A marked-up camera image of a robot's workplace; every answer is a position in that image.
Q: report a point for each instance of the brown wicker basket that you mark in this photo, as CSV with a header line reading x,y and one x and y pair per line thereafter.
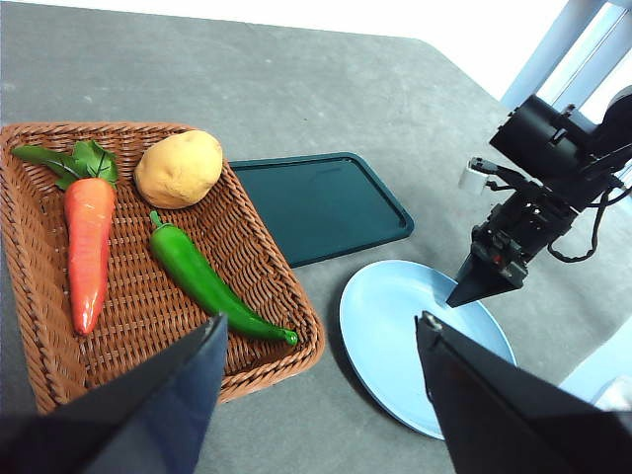
x,y
148,306

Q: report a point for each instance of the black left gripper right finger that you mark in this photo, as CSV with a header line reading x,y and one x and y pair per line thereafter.
x,y
513,424

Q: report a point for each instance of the light blue round plate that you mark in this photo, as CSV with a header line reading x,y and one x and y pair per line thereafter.
x,y
385,336

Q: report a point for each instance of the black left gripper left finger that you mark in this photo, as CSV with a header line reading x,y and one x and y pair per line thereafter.
x,y
138,424

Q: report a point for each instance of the yellow-brown potato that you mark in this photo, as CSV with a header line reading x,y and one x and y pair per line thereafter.
x,y
179,169

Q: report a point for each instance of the white metal frame post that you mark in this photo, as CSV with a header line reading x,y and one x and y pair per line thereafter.
x,y
553,54

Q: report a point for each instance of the black rectangular tray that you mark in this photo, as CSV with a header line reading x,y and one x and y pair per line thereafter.
x,y
321,207

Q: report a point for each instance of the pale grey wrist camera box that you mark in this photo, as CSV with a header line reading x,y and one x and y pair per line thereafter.
x,y
471,180

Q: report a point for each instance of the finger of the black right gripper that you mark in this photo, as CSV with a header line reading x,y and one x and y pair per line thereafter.
x,y
494,286
469,279

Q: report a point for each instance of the green chili pepper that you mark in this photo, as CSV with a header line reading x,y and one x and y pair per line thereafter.
x,y
197,276

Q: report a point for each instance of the orange carrot with green leaves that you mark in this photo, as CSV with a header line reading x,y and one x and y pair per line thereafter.
x,y
89,247

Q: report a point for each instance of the white metal frame bar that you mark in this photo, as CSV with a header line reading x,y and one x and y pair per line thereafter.
x,y
602,375

